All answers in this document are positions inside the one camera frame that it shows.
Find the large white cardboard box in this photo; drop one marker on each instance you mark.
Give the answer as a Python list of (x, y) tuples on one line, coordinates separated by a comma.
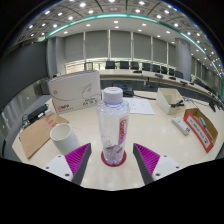
[(75, 91)]

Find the flat round red coaster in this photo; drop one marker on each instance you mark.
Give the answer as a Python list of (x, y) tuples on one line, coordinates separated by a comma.
[(104, 161)]

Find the white remote control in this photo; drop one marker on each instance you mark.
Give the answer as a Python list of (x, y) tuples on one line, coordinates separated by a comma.
[(181, 125)]

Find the white ceramic mug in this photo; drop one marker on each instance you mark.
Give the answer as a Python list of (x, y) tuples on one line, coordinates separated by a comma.
[(65, 138)]

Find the small black tool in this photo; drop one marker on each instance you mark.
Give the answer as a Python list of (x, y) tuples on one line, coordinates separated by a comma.
[(176, 103)]

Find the white paper sheet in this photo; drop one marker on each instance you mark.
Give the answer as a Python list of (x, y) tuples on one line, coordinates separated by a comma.
[(141, 106)]

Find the row of black office chairs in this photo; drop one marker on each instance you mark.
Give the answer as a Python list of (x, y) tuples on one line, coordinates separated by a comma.
[(140, 66)]

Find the grey box monitor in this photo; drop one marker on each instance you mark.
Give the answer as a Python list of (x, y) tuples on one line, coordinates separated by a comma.
[(45, 88)]

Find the open red-edged cardboard box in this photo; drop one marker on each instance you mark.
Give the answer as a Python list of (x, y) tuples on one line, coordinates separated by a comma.
[(193, 125)]

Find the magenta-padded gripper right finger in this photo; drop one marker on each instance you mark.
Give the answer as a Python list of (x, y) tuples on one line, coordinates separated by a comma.
[(146, 159)]

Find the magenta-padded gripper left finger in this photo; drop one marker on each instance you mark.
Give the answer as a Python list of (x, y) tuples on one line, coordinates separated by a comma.
[(77, 159)]

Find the black power adapter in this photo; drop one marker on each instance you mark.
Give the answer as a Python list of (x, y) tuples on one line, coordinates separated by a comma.
[(37, 113)]

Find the round ceiling lights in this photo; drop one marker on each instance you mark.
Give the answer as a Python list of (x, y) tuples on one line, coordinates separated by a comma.
[(82, 4)]

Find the small open white box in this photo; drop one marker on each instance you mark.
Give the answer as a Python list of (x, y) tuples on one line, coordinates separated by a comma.
[(165, 100)]

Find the brown paper envelope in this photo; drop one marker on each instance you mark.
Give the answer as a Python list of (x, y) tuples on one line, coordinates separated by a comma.
[(36, 133)]

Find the clear plastic water bottle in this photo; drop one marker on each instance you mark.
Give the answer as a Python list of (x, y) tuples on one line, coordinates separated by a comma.
[(113, 130)]

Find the black desk telephone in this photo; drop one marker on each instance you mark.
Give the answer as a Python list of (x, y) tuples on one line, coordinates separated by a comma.
[(125, 90)]

